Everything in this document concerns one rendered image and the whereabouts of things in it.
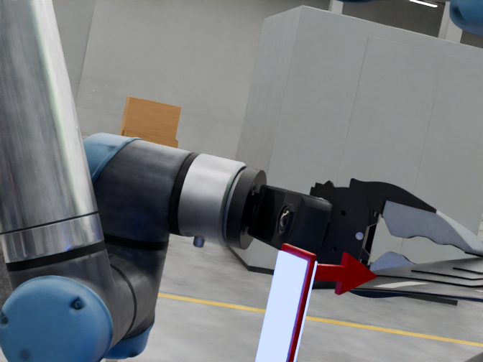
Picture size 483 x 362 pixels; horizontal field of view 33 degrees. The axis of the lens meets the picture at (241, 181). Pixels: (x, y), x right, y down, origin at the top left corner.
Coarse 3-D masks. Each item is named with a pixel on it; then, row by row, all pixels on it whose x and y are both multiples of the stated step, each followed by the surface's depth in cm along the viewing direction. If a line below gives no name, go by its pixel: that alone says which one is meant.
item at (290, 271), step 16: (288, 256) 43; (288, 272) 43; (304, 272) 42; (272, 288) 44; (288, 288) 43; (272, 304) 43; (288, 304) 42; (272, 320) 43; (288, 320) 42; (272, 336) 43; (288, 336) 42; (272, 352) 43
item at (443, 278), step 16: (384, 272) 58; (400, 272) 57; (416, 272) 57; (432, 272) 56; (448, 272) 56; (464, 272) 56; (480, 272) 56; (320, 288) 56; (368, 288) 51; (384, 288) 50; (400, 288) 49; (416, 288) 49; (432, 288) 49; (448, 288) 49; (464, 288) 49
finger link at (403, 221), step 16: (384, 208) 65; (400, 208) 65; (416, 208) 65; (400, 224) 65; (416, 224) 65; (432, 224) 64; (448, 224) 64; (432, 240) 64; (448, 240) 64; (464, 240) 64; (480, 240) 64; (480, 256) 64
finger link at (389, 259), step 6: (390, 252) 65; (378, 258) 65; (384, 258) 65; (390, 258) 65; (396, 258) 65; (402, 258) 65; (372, 264) 65; (378, 264) 65; (384, 264) 65; (390, 264) 65; (396, 264) 65; (402, 264) 65; (408, 264) 64; (372, 270) 65
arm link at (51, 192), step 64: (0, 0) 57; (0, 64) 57; (64, 64) 61; (0, 128) 58; (64, 128) 59; (0, 192) 58; (64, 192) 58; (64, 256) 58; (0, 320) 57; (64, 320) 56; (128, 320) 64
